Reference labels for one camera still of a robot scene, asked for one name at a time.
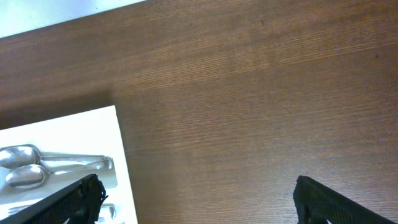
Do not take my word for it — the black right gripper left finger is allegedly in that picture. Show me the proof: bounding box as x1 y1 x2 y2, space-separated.
1 174 108 224

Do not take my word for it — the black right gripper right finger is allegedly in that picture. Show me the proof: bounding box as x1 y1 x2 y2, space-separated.
293 175 395 224

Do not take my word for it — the steel fork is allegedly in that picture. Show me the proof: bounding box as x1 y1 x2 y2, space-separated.
7 203 116 223

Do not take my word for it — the large steel spoon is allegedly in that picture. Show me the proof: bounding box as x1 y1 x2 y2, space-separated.
1 145 106 169
5 159 114 189

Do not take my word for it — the white plastic cutlery tray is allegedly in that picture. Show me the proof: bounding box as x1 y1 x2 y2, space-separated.
1 106 137 223

